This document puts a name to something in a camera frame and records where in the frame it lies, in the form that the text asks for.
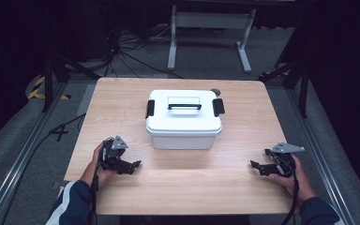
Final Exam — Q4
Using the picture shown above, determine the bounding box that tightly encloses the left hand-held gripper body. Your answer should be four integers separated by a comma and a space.
98, 135, 129, 173

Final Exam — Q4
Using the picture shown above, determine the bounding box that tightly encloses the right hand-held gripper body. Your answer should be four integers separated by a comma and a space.
263, 142, 306, 179

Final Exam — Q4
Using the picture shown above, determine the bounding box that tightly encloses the white plastic storage box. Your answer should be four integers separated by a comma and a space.
146, 124, 222, 151

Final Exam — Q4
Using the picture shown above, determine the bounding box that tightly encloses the white box lid black handle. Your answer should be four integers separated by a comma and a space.
144, 89, 226, 136

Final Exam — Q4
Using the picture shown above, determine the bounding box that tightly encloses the person's left hand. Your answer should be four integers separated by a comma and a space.
80, 142, 115, 188

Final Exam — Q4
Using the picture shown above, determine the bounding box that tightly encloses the person's right hand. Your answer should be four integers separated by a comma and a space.
268, 154, 317, 203

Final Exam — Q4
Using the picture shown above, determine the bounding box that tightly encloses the black metal stand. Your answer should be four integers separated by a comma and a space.
258, 59, 311, 119
41, 51, 101, 113

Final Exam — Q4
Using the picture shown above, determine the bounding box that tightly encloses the right hand-held gripper black cable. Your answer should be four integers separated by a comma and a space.
280, 162, 300, 225

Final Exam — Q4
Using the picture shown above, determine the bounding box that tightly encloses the hand-held gripper black cable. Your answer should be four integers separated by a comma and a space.
280, 162, 300, 225
88, 154, 105, 225

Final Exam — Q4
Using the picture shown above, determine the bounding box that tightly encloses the left hand-held gripper black cable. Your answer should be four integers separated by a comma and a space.
88, 154, 105, 225

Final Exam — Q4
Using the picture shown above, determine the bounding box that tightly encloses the long black floor cable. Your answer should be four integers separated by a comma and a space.
0, 112, 87, 225

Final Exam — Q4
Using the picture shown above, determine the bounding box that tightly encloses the bundle of black floor cables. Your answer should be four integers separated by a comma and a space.
101, 22, 186, 80

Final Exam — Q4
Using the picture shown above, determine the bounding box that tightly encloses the grey metal stand frame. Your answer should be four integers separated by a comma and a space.
167, 4, 258, 74

